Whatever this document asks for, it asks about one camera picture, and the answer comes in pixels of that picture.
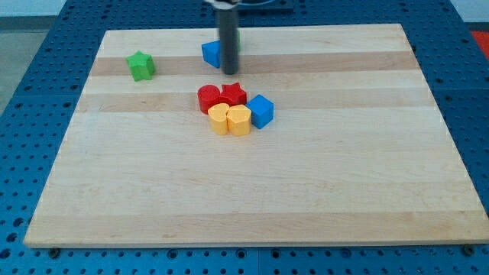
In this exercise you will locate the red star block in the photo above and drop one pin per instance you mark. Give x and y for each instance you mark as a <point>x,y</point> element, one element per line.
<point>233,94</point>

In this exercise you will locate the green star block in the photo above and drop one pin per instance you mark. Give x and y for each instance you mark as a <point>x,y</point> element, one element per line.
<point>141,66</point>

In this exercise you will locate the yellow hexagon block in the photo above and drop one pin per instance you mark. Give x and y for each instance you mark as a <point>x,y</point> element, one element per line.
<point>239,120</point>

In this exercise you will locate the blue cube block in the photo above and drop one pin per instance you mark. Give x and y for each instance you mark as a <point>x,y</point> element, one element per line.
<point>262,111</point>

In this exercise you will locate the yellow heart block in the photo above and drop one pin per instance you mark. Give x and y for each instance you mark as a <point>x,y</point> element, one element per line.
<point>218,118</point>

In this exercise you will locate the red cylinder block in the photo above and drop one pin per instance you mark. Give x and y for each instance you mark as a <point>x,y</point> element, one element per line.
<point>208,96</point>

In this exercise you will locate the blue block behind rod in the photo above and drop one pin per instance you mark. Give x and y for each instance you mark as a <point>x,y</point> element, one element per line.
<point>211,53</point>

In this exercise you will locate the green block behind rod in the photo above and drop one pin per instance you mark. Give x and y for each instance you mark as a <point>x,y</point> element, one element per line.
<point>239,41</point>

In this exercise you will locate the light wooden board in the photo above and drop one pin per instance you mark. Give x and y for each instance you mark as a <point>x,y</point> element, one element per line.
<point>357,153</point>

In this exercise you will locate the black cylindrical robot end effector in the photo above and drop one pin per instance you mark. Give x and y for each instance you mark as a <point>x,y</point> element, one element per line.
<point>226,12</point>

